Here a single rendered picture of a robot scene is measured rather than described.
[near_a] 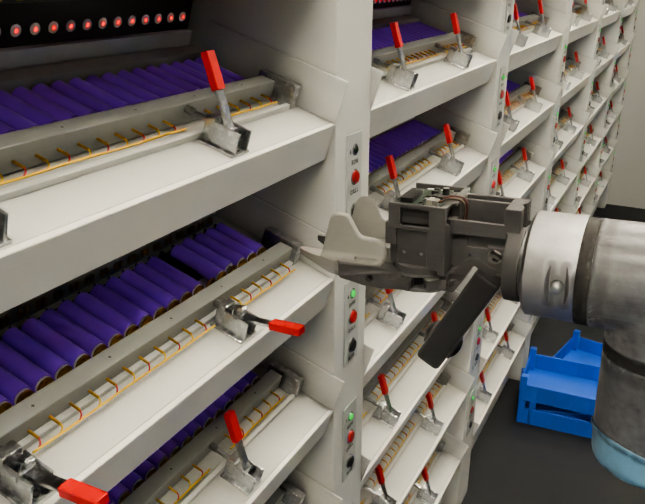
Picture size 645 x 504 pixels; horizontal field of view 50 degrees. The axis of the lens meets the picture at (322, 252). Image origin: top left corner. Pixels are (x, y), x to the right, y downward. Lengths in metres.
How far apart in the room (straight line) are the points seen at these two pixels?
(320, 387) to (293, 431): 0.07
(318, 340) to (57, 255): 0.48
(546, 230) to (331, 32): 0.34
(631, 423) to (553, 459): 1.54
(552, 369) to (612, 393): 1.78
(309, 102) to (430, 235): 0.27
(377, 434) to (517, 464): 0.95
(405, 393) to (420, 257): 0.73
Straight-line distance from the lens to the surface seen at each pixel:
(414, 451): 1.50
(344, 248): 0.65
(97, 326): 0.67
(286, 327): 0.68
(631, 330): 0.59
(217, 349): 0.70
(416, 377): 1.37
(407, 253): 0.62
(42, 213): 0.51
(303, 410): 0.94
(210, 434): 0.84
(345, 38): 0.81
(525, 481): 2.07
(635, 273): 0.57
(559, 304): 0.59
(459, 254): 0.62
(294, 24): 0.81
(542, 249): 0.58
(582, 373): 2.39
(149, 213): 0.56
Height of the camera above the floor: 1.28
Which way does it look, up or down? 22 degrees down
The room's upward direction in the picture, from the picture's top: straight up
